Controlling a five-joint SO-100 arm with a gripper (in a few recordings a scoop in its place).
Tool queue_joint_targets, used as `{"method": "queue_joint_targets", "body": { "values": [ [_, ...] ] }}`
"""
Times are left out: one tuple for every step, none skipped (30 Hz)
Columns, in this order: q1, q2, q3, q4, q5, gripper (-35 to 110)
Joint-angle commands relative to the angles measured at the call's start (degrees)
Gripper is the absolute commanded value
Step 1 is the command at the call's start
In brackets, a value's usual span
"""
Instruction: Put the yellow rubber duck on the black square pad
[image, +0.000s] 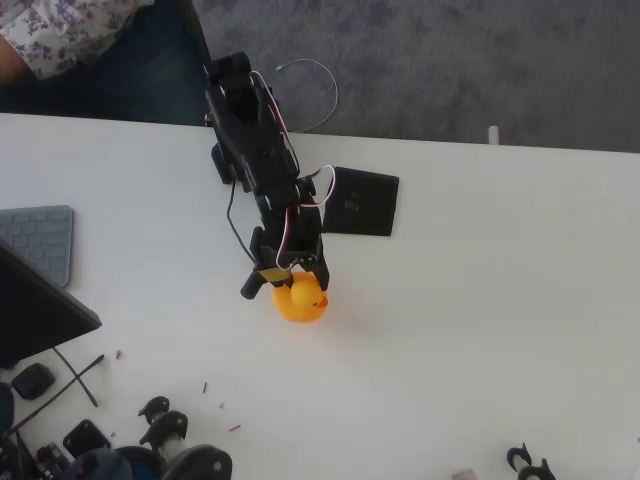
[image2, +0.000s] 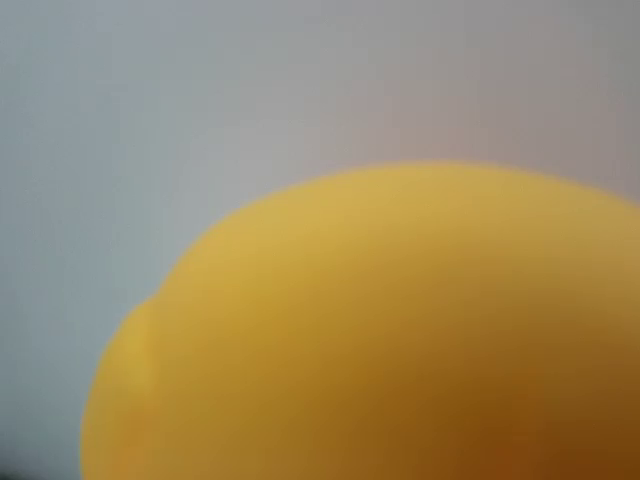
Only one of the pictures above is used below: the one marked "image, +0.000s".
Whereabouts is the grey keyboard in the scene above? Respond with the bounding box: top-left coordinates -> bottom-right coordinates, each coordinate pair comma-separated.
0,204 -> 75,288

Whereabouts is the black rod with thick tip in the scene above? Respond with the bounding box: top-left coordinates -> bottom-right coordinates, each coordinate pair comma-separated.
52,346 -> 100,409

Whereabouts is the thin white cable loop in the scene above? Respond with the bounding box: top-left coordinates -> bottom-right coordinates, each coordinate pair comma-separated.
275,58 -> 340,134

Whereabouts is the black pouch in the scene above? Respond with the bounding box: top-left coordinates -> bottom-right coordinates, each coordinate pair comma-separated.
11,363 -> 57,401

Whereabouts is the dark laptop screen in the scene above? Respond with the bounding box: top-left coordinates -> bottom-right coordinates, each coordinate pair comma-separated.
0,237 -> 104,371

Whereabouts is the dark grey metal mounting plate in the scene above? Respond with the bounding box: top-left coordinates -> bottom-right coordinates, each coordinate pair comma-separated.
62,418 -> 113,459

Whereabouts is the small circuit board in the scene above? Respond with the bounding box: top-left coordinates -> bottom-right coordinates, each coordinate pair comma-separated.
34,442 -> 71,476

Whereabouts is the floral shirt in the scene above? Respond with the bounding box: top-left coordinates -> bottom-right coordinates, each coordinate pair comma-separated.
0,0 -> 156,80

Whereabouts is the thin black stylus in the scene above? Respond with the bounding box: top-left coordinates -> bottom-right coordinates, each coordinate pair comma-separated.
7,353 -> 107,435

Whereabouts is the black stick camera yellow tape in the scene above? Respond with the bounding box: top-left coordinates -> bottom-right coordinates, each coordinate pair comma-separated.
239,266 -> 295,302

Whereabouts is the black camera cable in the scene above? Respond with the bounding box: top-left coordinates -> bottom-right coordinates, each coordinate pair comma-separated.
226,167 -> 257,264

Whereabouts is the person's bare forearm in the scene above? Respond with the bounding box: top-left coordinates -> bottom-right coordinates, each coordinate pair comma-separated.
0,35 -> 36,87

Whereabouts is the person in floral shirt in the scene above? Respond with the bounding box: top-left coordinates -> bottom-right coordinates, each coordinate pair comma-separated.
0,0 -> 211,126

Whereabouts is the black square pad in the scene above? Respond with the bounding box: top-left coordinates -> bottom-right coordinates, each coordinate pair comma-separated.
319,166 -> 401,238

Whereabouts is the yellow rubber duck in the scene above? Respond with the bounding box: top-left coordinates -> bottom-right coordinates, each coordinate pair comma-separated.
271,272 -> 330,324

